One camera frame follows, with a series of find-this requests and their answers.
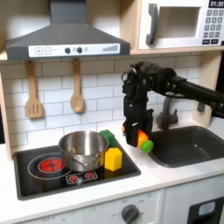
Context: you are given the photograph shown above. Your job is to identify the green block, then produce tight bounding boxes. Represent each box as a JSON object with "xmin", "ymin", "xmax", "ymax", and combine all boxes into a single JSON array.
[{"xmin": 99, "ymin": 129, "xmax": 117, "ymax": 149}]

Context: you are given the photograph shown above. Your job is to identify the steel pot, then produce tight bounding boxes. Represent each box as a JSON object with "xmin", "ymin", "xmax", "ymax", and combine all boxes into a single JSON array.
[{"xmin": 58, "ymin": 129, "xmax": 110, "ymax": 173}]

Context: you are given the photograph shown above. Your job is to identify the black toy stove top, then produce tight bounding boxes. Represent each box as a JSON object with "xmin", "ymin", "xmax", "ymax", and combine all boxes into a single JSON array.
[{"xmin": 12, "ymin": 138, "xmax": 142, "ymax": 201}]

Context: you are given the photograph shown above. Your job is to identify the black oven door panel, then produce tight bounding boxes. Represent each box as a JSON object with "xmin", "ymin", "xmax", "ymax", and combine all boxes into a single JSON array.
[{"xmin": 186, "ymin": 196, "xmax": 224, "ymax": 224}]

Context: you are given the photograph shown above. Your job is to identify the wooden spoon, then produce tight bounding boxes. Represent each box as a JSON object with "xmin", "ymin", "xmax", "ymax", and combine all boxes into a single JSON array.
[{"xmin": 69, "ymin": 58, "xmax": 86, "ymax": 115}]

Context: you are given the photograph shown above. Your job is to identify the dark grey sink basin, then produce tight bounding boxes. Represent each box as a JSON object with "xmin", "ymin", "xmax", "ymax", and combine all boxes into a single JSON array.
[{"xmin": 147, "ymin": 125, "xmax": 224, "ymax": 169}]

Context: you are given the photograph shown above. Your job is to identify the grey microwave door handle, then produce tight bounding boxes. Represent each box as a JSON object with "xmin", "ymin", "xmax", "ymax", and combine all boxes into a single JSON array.
[{"xmin": 145, "ymin": 3, "xmax": 160, "ymax": 46}]

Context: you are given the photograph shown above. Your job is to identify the wooden shelf board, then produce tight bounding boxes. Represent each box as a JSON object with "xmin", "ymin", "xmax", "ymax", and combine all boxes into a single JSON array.
[{"xmin": 129, "ymin": 45, "xmax": 224, "ymax": 56}]

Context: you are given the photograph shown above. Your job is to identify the orange toy carrot green top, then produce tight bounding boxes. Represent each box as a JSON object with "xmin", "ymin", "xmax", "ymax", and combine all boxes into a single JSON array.
[{"xmin": 122, "ymin": 124, "xmax": 155, "ymax": 155}]

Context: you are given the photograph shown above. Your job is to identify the dark grey oven knob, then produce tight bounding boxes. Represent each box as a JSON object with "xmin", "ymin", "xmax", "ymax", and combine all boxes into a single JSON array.
[{"xmin": 120, "ymin": 204, "xmax": 141, "ymax": 224}]

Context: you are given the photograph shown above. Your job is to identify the white toy microwave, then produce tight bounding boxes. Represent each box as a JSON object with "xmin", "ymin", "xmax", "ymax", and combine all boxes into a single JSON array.
[{"xmin": 137, "ymin": 0, "xmax": 224, "ymax": 51}]

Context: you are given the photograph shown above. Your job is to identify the wooden slotted spatula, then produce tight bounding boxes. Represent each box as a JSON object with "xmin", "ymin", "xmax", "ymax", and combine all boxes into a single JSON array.
[{"xmin": 24, "ymin": 59, "xmax": 45, "ymax": 120}]

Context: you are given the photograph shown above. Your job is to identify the white kitchen cabinet front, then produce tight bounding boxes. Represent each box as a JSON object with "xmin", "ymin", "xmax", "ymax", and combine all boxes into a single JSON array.
[{"xmin": 17, "ymin": 174, "xmax": 224, "ymax": 224}]

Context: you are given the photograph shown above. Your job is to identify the yellow block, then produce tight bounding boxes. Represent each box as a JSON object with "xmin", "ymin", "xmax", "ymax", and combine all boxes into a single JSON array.
[{"xmin": 103, "ymin": 147, "xmax": 123, "ymax": 172}]

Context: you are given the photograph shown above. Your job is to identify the grey extractor hood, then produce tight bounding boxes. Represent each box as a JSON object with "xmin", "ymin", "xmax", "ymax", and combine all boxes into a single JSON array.
[{"xmin": 4, "ymin": 0, "xmax": 131, "ymax": 62}]

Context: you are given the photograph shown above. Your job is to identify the dark grey tap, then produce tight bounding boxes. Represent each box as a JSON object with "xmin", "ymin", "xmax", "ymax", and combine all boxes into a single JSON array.
[{"xmin": 156, "ymin": 93, "xmax": 207, "ymax": 131}]

